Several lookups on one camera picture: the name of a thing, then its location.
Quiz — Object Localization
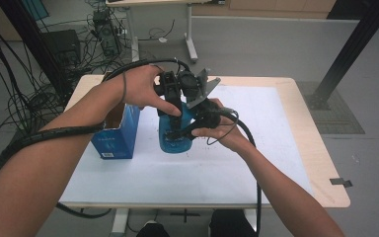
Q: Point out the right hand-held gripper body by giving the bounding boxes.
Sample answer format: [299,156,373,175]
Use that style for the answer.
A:
[177,67,224,130]

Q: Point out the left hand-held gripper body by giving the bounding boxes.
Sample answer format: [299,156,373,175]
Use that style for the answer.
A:
[153,70,185,117]

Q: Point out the blue bottle with white cap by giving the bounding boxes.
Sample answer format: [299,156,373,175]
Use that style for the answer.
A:
[158,101,199,155]

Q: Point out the person's left hand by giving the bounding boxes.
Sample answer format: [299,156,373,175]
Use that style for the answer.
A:
[120,64,183,119]

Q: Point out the person's right hand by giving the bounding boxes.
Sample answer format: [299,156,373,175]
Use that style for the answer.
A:
[190,98,257,155]

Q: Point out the white background desk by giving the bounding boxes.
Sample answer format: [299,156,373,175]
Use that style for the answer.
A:
[105,0,227,68]

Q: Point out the white foam board mat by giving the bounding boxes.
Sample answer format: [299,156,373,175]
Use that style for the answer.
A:
[58,84,314,205]

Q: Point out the blue cardboard box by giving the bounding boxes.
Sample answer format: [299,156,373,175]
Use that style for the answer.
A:
[90,71,142,160]

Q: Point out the black computer tower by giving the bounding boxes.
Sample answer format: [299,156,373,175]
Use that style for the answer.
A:
[91,9,123,57]

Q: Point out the person's legs in black pants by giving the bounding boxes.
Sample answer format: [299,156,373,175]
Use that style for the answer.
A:
[135,208,259,237]

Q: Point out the white table leg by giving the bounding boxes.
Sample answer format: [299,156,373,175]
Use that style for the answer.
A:
[110,207,130,237]
[243,208,260,232]

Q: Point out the black box on floor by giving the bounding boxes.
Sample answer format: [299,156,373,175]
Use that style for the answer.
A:
[41,29,82,67]

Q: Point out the dark grey floor plate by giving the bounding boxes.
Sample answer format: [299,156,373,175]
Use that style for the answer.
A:
[296,81,366,135]

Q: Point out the black tape strip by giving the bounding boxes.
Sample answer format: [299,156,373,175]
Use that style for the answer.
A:
[329,177,354,189]

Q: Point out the black corrugated right gripper cable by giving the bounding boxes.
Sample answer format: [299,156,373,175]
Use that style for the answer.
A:
[206,108,264,237]

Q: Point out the black metal stand post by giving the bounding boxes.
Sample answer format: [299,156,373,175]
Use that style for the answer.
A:
[305,0,379,111]
[0,0,72,98]

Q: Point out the bundle of black floor cables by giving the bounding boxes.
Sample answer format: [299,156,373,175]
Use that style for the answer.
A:
[0,0,136,186]

